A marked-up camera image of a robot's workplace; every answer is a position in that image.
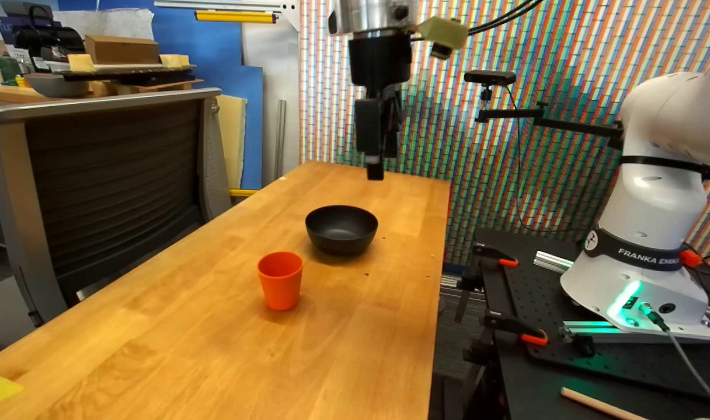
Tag wooden stick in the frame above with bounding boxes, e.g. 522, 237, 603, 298
558, 384, 652, 420

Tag aluminium rail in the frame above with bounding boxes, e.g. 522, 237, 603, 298
558, 315, 710, 345

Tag black optical breadboard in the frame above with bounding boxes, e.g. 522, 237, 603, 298
462, 226, 710, 420

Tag pale yellow foam board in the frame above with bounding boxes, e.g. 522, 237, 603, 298
213, 94, 250, 193

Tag black camera on stand arm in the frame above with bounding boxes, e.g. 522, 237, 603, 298
462, 67, 625, 152

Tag blue board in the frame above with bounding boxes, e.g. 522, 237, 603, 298
55, 0, 266, 192

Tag yellow-green wrist camera mount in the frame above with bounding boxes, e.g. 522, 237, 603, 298
412, 13, 472, 63

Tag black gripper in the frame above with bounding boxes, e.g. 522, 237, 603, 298
345, 28, 416, 181

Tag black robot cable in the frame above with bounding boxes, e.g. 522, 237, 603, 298
411, 0, 545, 42

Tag black bowl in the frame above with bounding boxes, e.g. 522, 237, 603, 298
304, 203, 380, 261

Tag grey mesh office chair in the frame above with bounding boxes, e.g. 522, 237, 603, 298
0, 87, 232, 327

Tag orange plastic cup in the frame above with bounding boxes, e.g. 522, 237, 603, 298
255, 250, 305, 315

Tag yellow bar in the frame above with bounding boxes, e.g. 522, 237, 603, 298
193, 6, 280, 26

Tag brown cardboard box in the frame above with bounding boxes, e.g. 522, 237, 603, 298
82, 33, 162, 67

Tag multicolour striped backdrop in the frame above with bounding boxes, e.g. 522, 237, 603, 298
297, 0, 710, 270

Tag grey cable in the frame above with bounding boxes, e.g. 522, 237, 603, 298
640, 301, 710, 415

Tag black clamp with orange handle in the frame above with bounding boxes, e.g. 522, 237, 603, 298
468, 240, 522, 275
481, 307, 552, 350

